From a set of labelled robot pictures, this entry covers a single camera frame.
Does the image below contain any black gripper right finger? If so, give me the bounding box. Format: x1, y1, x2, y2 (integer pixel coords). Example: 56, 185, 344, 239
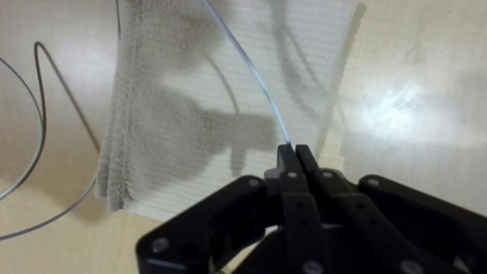
295, 145, 487, 274

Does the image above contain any white folded towel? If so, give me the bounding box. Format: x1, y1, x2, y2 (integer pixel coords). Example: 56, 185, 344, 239
94, 0, 364, 221

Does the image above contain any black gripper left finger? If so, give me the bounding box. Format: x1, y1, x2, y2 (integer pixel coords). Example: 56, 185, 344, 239
135, 145, 327, 274

